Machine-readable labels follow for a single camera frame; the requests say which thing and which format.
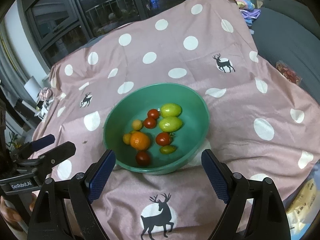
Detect white cylinder lamp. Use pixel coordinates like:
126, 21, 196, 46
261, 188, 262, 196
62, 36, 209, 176
24, 76, 42, 98

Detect person's left hand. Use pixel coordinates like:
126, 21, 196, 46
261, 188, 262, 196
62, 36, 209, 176
1, 193, 37, 231

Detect yellow round fruit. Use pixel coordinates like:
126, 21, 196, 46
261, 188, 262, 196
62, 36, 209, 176
123, 133, 131, 145
131, 119, 143, 131

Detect green apple upper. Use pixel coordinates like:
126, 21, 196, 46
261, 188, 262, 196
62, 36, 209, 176
160, 103, 182, 118

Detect red tomato top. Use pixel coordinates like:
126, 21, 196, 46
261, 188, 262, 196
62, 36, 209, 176
147, 109, 160, 120

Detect dark green olive fruit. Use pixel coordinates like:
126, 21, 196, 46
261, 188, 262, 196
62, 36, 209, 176
159, 145, 177, 154

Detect grey sofa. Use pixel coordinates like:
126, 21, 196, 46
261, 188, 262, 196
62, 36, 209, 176
252, 0, 319, 101

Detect pile of clothes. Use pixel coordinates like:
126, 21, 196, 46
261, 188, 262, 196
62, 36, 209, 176
35, 87, 54, 119

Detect red snack packet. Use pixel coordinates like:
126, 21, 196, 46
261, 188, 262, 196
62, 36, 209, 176
276, 60, 302, 85

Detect green apple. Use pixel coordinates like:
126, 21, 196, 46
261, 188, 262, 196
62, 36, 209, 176
158, 116, 183, 133
160, 103, 182, 118

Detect folded colourful cloths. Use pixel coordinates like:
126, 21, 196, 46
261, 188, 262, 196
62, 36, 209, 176
235, 0, 261, 28

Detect yellow round fruit upper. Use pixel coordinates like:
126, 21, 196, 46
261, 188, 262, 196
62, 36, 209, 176
131, 119, 143, 131

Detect pink polka dot tablecloth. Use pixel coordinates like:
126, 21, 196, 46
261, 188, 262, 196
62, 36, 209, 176
34, 0, 319, 239

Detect green plastic bowl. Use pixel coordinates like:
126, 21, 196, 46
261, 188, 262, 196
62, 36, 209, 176
103, 83, 210, 175

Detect orange mandarin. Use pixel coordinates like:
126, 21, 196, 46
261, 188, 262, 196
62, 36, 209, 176
130, 132, 151, 151

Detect green apple lower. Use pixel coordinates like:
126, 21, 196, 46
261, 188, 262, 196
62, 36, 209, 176
158, 116, 183, 133

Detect red tomato with stem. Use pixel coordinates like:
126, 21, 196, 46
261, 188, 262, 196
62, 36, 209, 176
155, 132, 174, 146

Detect yellow round fruit lower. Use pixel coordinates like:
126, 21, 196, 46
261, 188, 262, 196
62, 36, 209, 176
123, 133, 131, 145

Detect yellow paper bag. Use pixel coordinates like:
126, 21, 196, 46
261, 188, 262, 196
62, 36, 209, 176
286, 178, 319, 235

